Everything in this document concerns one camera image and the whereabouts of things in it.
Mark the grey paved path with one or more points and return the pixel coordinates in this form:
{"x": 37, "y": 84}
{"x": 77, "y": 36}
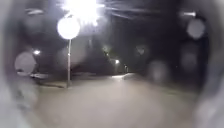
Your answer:
{"x": 110, "y": 103}

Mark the dark verge beside path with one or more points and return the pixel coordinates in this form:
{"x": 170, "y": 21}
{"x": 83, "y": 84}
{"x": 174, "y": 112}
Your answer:
{"x": 53, "y": 80}

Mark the street lamp pole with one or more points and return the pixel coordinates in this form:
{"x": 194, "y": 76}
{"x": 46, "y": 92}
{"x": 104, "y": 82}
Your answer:
{"x": 69, "y": 63}
{"x": 117, "y": 65}

